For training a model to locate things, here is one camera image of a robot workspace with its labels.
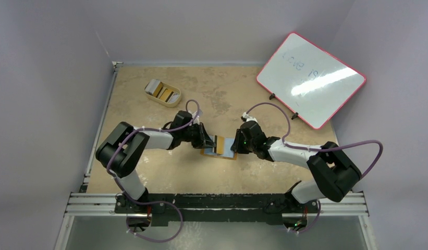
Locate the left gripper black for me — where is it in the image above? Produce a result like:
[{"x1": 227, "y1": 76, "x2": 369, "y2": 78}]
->
[{"x1": 181, "y1": 123, "x2": 216, "y2": 150}]

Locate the orange leather card holder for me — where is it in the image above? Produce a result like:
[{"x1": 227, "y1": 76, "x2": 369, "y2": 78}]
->
[{"x1": 200, "y1": 135, "x2": 238, "y2": 160}]

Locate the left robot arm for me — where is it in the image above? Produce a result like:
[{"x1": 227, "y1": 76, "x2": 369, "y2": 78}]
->
[{"x1": 95, "y1": 110, "x2": 216, "y2": 213}]

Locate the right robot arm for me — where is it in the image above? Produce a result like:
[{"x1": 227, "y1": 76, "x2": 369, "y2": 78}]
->
[{"x1": 231, "y1": 120, "x2": 362, "y2": 212}]

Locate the beige oval card tray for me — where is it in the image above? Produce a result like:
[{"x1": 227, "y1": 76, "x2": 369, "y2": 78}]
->
[{"x1": 144, "y1": 81, "x2": 182, "y2": 108}]

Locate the stack of cards in tray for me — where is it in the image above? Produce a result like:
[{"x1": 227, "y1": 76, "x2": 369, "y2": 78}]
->
[{"x1": 145, "y1": 79, "x2": 163, "y2": 96}]

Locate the pink framed whiteboard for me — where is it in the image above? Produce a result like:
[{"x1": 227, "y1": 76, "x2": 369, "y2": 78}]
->
[{"x1": 256, "y1": 32, "x2": 366, "y2": 130}]

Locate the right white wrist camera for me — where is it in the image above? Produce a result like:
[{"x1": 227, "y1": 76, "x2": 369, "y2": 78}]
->
[{"x1": 240, "y1": 112, "x2": 258, "y2": 123}]

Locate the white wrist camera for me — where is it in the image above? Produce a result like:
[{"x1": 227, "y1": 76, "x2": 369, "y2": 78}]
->
[
  {"x1": 192, "y1": 109, "x2": 203, "y2": 124},
  {"x1": 240, "y1": 112, "x2": 258, "y2": 123}
]

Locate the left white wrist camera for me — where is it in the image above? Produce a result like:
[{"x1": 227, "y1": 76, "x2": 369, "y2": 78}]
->
[{"x1": 192, "y1": 109, "x2": 203, "y2": 124}]

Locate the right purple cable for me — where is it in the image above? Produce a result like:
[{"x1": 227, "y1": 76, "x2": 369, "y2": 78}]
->
[{"x1": 244, "y1": 102, "x2": 384, "y2": 180}]

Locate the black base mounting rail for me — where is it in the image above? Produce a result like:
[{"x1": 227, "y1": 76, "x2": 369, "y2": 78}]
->
[{"x1": 114, "y1": 193, "x2": 319, "y2": 227}]

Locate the aluminium table frame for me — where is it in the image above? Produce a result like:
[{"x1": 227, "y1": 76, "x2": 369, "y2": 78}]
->
[{"x1": 61, "y1": 65, "x2": 371, "y2": 249}]

